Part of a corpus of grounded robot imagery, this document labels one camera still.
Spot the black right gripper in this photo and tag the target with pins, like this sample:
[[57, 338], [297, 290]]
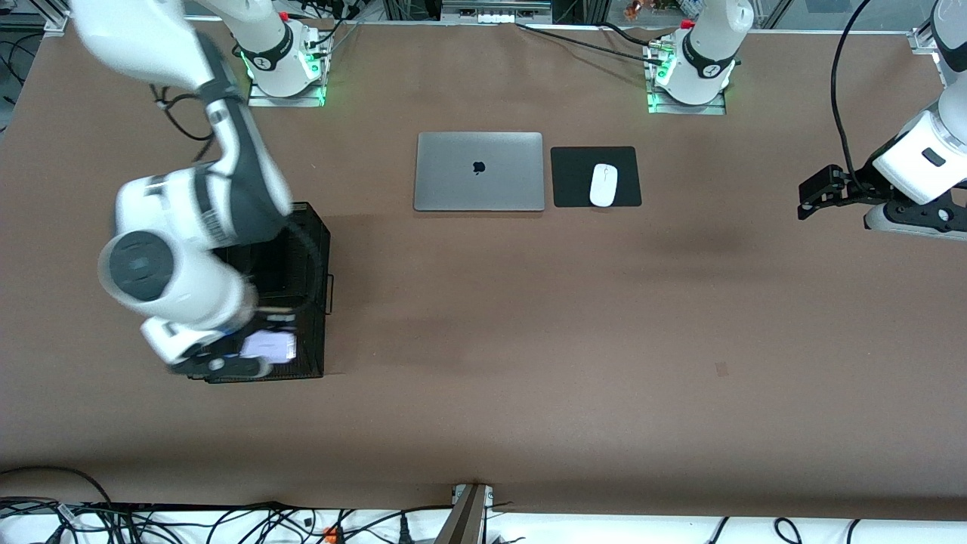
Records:
[[234, 344]]

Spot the white computer mouse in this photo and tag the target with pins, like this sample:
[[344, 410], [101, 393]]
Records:
[[603, 185]]

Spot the black mesh two-tier organizer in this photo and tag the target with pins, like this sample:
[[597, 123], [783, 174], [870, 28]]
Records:
[[310, 257]]

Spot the white socket power strip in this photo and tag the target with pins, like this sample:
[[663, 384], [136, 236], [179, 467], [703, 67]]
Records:
[[495, 16]]

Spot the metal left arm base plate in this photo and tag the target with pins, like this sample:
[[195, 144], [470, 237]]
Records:
[[714, 110]]

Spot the lavender flip phone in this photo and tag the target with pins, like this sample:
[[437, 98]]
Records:
[[268, 347]]

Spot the aluminium corner bracket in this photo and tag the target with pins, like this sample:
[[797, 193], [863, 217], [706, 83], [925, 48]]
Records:
[[922, 41], [57, 24]]

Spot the long black power strip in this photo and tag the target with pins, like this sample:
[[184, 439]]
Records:
[[189, 507]]

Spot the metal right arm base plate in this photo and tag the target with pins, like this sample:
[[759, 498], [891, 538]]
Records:
[[261, 101]]

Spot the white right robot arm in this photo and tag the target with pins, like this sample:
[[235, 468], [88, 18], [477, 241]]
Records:
[[166, 227]]

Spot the grey metal table bracket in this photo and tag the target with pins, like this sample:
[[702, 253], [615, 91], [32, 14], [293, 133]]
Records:
[[468, 521]]

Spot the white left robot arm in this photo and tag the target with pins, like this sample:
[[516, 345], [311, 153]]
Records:
[[906, 162]]

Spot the black mouse pad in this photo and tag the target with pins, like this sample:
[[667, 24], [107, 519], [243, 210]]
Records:
[[570, 177]]

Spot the silver closed laptop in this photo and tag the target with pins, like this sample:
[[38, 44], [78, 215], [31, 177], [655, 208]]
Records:
[[453, 170]]

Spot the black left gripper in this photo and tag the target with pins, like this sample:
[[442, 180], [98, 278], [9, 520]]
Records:
[[863, 186]]

